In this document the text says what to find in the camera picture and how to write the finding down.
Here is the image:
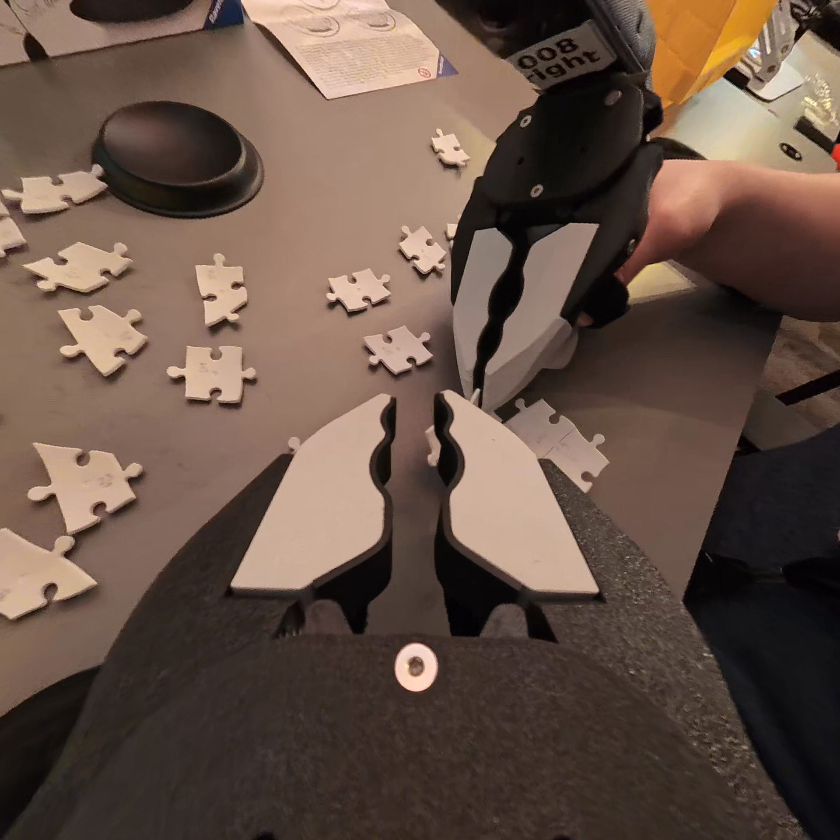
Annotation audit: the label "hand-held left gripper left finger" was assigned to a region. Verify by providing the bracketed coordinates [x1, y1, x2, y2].
[230, 394, 396, 602]

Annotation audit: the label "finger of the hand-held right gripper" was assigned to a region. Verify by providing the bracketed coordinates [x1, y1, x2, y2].
[451, 226, 519, 395]
[482, 224, 600, 409]

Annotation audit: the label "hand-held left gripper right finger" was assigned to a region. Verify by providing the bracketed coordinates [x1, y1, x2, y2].
[433, 389, 601, 601]

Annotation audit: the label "assembled white puzzle section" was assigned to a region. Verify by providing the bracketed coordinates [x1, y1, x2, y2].
[287, 397, 610, 493]

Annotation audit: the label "person's right forearm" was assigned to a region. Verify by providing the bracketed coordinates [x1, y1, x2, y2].
[715, 159, 840, 322]

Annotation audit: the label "scattered loose puzzle pieces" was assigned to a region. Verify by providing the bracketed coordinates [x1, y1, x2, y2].
[0, 128, 472, 621]

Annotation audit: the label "puzzle ball box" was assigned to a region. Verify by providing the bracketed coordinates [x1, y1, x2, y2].
[0, 0, 247, 67]

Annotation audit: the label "person's right hand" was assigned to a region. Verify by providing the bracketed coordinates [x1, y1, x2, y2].
[620, 161, 729, 290]

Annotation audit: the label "yellow bin on far table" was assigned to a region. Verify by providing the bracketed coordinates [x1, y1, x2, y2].
[646, 0, 778, 109]

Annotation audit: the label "folded instruction leaflet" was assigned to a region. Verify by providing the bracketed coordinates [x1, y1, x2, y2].
[243, 0, 457, 101]

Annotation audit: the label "black round stand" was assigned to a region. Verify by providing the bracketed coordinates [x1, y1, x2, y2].
[92, 100, 265, 219]

